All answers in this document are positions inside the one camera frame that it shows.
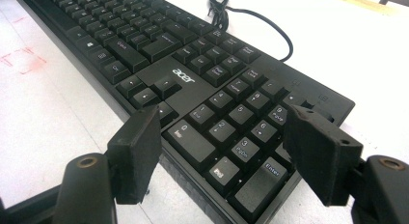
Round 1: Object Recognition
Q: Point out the black keyboard cable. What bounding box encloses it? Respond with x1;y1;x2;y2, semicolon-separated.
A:
206;0;294;63

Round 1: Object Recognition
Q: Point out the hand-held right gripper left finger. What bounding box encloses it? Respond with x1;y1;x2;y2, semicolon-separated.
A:
106;104;164;206

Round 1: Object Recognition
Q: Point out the black computer keyboard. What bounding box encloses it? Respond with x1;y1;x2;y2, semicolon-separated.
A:
15;0;356;224

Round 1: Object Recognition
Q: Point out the white foam board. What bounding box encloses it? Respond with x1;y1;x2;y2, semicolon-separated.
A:
0;0;409;224

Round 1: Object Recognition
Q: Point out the wooden table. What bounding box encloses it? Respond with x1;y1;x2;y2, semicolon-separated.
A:
319;0;398;16

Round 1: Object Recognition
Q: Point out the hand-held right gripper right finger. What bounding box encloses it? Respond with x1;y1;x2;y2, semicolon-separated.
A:
282;104;365;208

